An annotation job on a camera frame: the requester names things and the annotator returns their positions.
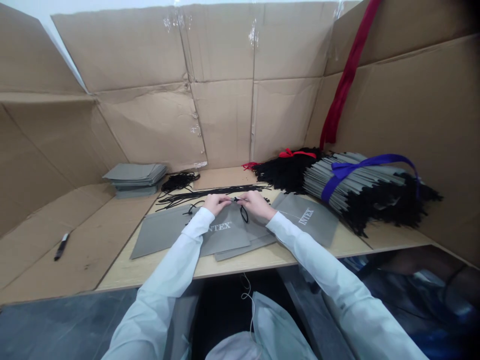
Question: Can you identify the grey printed fabric bag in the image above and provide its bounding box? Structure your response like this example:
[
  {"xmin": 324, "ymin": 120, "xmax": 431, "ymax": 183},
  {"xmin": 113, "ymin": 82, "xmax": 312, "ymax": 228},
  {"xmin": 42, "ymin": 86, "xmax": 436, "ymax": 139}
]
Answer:
[
  {"xmin": 270, "ymin": 191, "xmax": 341, "ymax": 248},
  {"xmin": 129, "ymin": 202, "xmax": 253, "ymax": 260}
]

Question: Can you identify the person's body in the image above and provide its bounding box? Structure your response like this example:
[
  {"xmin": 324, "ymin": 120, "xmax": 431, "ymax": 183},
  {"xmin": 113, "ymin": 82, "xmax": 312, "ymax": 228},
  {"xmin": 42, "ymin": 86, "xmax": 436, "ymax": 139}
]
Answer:
[{"xmin": 204, "ymin": 290, "xmax": 320, "ymax": 360}]

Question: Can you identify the taped cardboard screen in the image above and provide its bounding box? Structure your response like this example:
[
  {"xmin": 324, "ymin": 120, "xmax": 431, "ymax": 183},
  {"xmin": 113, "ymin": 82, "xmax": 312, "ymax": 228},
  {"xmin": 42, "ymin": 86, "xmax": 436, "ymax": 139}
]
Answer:
[{"xmin": 50, "ymin": 0, "xmax": 363, "ymax": 170}]

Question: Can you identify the thin white cable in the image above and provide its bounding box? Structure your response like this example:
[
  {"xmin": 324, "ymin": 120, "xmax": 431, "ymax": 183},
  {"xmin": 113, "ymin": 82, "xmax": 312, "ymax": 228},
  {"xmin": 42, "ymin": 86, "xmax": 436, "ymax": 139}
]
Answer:
[{"xmin": 239, "ymin": 272, "xmax": 260, "ymax": 352}]

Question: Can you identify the cardboard sheet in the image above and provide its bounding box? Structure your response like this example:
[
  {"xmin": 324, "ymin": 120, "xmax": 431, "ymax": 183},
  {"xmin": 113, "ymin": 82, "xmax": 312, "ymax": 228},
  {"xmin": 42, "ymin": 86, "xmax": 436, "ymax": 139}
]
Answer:
[{"xmin": 0, "ymin": 183, "xmax": 160, "ymax": 307}]

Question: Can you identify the bundle of grey corded bags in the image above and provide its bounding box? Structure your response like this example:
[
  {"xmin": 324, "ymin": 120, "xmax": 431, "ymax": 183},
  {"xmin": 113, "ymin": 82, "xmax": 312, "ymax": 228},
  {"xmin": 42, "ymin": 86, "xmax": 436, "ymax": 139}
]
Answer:
[{"xmin": 302, "ymin": 151, "xmax": 444, "ymax": 238}]

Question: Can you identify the person's right hand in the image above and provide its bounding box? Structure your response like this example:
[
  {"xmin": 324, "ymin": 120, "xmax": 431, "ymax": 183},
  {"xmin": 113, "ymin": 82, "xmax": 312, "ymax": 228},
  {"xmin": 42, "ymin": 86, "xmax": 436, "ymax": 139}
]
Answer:
[{"xmin": 236, "ymin": 190, "xmax": 279, "ymax": 223}]

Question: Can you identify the purple ribbon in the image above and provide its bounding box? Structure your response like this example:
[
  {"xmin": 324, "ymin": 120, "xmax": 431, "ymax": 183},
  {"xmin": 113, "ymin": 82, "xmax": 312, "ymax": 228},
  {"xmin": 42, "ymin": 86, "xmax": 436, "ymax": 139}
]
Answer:
[{"xmin": 320, "ymin": 153, "xmax": 421, "ymax": 202}]

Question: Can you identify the stack of plain grey bags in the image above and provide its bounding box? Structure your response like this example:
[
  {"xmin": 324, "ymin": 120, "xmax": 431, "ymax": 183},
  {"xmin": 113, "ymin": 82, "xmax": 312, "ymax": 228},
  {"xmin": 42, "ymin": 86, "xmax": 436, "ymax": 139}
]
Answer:
[{"xmin": 101, "ymin": 162, "xmax": 168, "ymax": 200}]

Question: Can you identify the bundle of black cords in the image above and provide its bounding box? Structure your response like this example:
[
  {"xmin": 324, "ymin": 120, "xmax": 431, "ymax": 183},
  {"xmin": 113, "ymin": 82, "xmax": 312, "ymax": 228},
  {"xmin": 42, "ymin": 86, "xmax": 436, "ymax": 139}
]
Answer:
[{"xmin": 251, "ymin": 146, "xmax": 324, "ymax": 195}]

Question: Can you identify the person's left hand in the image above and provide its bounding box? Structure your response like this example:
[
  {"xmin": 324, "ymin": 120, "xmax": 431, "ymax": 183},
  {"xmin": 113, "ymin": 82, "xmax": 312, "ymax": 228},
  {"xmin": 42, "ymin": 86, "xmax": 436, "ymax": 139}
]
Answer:
[{"xmin": 202, "ymin": 193, "xmax": 234, "ymax": 219}]

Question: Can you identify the cardboard side panel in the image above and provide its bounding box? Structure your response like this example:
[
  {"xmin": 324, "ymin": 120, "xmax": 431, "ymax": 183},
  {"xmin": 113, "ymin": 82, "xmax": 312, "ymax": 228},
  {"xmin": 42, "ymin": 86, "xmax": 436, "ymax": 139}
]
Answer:
[
  {"xmin": 304, "ymin": 0, "xmax": 480, "ymax": 268},
  {"xmin": 0, "ymin": 3, "xmax": 130, "ymax": 241}
]

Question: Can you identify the red ribbon tie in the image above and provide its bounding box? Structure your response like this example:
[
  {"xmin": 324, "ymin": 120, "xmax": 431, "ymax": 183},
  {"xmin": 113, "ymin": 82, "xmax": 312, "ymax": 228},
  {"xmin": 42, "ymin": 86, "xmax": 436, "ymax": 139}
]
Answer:
[{"xmin": 278, "ymin": 148, "xmax": 318, "ymax": 160}]

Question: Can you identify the coiled heap of black cords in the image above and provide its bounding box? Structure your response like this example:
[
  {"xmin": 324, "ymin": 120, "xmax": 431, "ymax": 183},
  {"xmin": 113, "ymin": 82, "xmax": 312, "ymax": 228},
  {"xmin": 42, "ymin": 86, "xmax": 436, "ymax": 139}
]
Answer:
[{"xmin": 160, "ymin": 171, "xmax": 202, "ymax": 195}]

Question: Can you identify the black marker pen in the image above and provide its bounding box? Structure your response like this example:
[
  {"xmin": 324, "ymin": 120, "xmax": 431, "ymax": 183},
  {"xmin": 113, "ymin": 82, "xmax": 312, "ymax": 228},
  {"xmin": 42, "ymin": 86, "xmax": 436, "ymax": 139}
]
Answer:
[{"xmin": 53, "ymin": 232, "xmax": 71, "ymax": 262}]

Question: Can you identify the long red fabric strap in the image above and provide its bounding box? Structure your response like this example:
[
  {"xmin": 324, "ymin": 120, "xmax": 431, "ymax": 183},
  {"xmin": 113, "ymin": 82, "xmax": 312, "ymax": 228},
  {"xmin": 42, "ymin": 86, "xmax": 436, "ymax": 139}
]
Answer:
[{"xmin": 319, "ymin": 0, "xmax": 383, "ymax": 150}]

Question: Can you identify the short black cord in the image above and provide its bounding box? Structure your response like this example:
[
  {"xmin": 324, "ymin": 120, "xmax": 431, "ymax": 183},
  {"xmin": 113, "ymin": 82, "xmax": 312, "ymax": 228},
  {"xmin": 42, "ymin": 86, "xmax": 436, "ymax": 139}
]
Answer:
[{"xmin": 233, "ymin": 196, "xmax": 250, "ymax": 224}]

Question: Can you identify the row of loose black cords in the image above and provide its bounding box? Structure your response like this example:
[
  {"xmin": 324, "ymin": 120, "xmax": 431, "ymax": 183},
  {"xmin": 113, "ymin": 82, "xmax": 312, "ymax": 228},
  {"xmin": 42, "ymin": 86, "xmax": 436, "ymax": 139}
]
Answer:
[{"xmin": 155, "ymin": 182, "xmax": 277, "ymax": 211}]

